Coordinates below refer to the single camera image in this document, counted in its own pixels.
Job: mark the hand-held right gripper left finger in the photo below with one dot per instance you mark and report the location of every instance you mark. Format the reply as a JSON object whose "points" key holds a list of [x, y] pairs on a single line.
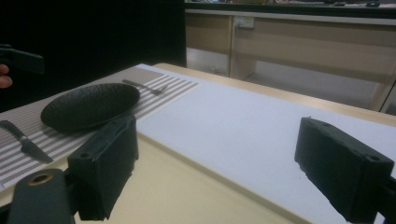
{"points": [[106, 168]]}

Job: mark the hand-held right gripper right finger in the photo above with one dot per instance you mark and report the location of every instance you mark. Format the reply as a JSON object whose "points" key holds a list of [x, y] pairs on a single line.
{"points": [[339, 174]]}

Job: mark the striped placemat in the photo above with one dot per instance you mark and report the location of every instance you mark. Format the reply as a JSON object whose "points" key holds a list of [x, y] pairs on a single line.
{"points": [[46, 143]]}

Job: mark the black textured plate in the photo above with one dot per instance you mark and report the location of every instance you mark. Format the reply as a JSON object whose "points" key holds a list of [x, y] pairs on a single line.
{"points": [[90, 105]]}

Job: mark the dark metal fork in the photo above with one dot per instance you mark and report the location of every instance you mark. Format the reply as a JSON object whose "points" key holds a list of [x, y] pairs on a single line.
{"points": [[146, 87]]}

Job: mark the white wall socket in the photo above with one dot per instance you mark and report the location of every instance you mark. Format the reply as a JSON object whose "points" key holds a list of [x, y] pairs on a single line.
{"points": [[244, 22]]}

